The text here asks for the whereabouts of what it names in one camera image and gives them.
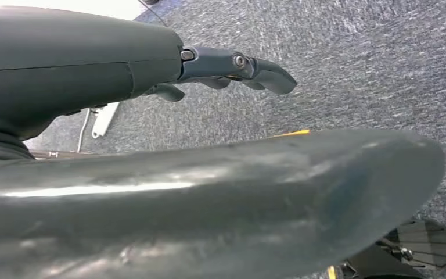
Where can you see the black ribbed robot foot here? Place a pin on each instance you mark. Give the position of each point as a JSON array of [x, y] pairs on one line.
[[427, 238]]

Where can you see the thin metal rod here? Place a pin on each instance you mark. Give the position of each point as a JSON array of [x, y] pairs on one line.
[[65, 155]]

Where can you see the white power strip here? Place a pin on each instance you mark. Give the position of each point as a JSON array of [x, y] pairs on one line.
[[103, 121]]

